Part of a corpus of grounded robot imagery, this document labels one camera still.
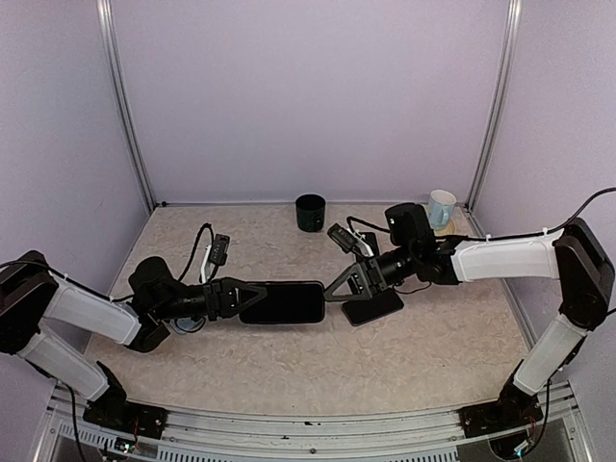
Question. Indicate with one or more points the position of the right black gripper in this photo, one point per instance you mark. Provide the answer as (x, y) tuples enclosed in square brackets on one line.
[(362, 280)]

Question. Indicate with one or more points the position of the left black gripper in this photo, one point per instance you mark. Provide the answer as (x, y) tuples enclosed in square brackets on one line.
[(221, 297)]

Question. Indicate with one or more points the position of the black phone case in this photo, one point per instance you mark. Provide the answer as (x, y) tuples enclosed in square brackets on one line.
[(284, 302)]

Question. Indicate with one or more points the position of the pink phone case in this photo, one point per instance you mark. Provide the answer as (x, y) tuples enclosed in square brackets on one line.
[(373, 243)]

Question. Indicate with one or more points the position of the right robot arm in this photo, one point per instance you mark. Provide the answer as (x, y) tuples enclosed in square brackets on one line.
[(570, 254)]

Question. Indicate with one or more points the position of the light blue phone case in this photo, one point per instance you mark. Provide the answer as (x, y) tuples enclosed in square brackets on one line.
[(186, 326)]

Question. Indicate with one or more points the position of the dark green cup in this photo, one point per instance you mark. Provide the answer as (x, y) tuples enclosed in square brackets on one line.
[(310, 212)]

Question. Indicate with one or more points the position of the beige round plate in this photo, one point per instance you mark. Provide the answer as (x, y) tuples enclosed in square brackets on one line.
[(449, 229)]

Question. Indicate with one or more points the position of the light blue mug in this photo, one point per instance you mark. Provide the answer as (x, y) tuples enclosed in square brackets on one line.
[(440, 207)]

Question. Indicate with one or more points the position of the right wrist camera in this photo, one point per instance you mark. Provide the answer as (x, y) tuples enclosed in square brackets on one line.
[(350, 241)]

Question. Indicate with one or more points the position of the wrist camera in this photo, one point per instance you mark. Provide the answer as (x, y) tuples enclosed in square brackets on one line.
[(215, 257), (350, 241)]

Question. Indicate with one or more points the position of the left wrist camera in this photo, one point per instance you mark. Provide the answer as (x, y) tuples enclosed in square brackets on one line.
[(215, 257)]

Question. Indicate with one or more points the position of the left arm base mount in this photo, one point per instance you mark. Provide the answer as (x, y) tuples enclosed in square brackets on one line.
[(129, 417)]

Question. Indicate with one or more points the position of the right aluminium frame post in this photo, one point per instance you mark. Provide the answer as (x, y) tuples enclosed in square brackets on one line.
[(507, 54)]

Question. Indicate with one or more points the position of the aluminium frame post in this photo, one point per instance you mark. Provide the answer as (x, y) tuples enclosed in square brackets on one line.
[(108, 33), (507, 54)]

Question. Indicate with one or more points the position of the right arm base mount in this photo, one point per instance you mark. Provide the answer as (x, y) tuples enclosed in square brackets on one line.
[(494, 417)]

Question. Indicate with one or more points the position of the left aluminium frame post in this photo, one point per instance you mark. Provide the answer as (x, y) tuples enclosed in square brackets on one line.
[(108, 33)]

